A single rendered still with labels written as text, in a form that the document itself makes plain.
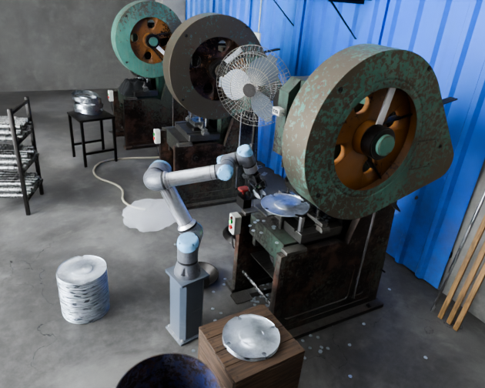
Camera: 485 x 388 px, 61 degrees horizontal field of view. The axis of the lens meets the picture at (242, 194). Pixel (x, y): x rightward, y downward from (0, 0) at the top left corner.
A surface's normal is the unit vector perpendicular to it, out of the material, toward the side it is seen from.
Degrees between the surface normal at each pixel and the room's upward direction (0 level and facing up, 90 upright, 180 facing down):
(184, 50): 90
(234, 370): 0
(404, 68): 90
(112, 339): 0
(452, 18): 90
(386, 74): 90
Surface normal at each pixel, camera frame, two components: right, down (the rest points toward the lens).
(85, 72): 0.46, 0.43
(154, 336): 0.07, -0.89
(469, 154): -0.88, 0.14
